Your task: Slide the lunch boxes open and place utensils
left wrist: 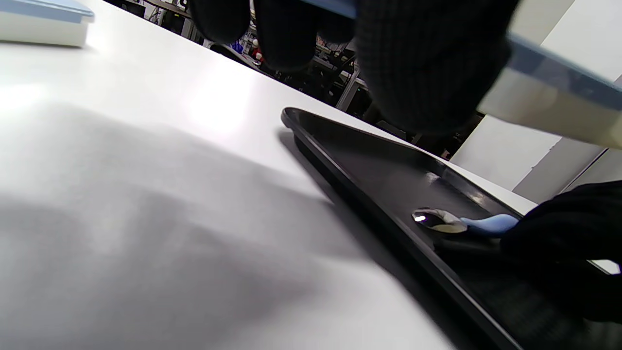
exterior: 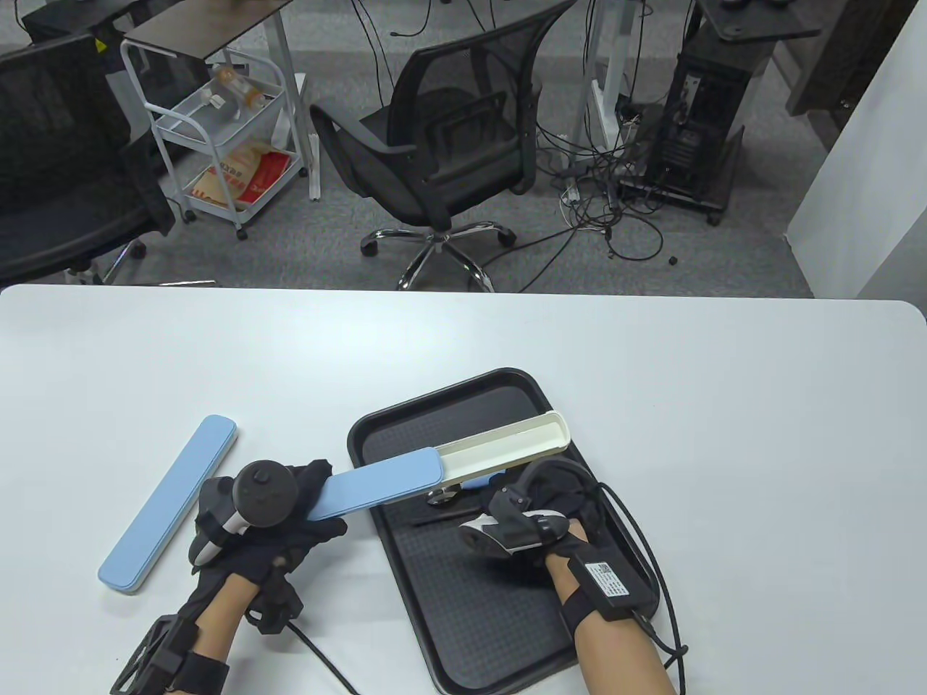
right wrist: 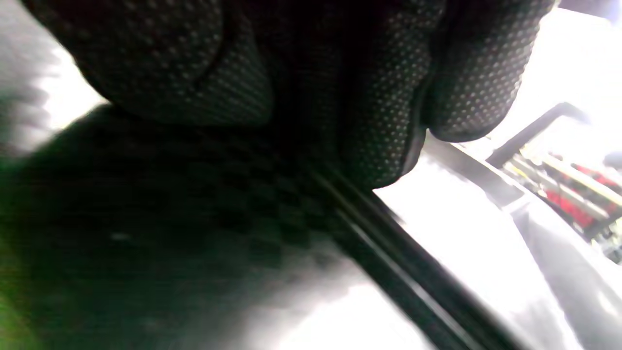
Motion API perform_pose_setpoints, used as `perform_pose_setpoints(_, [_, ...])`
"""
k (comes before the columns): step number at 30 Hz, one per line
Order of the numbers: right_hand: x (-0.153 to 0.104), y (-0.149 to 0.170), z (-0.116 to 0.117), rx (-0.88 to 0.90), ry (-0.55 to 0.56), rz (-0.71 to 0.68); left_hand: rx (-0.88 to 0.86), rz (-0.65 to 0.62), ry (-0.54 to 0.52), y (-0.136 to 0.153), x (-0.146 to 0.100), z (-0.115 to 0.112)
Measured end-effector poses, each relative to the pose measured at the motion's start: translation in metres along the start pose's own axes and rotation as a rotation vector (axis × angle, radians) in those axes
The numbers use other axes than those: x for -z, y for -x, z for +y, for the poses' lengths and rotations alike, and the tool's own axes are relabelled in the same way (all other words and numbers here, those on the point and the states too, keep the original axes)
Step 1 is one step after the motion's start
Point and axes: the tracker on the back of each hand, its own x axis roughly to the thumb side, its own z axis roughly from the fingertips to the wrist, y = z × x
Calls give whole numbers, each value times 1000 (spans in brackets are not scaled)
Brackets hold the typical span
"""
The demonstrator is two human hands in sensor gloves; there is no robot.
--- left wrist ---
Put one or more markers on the person's left hand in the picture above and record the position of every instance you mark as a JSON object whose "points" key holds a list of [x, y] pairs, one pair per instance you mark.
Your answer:
{"points": [[427, 63]]}

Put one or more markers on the person's right hand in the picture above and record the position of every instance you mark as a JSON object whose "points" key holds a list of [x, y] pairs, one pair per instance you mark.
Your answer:
{"points": [[568, 243]]}

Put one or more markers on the white box with blue lid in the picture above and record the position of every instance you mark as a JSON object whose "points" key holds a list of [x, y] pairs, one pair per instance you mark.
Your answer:
{"points": [[39, 22], [559, 97]]}

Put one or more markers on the black tray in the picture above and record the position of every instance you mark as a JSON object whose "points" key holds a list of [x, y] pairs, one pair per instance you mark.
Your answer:
{"points": [[388, 170]]}

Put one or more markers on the red and white small object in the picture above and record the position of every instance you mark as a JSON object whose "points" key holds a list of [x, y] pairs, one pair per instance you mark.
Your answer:
{"points": [[256, 51]]}

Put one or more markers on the grey metal rack frame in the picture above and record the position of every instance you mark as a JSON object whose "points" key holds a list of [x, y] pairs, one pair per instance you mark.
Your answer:
{"points": [[348, 90]]}

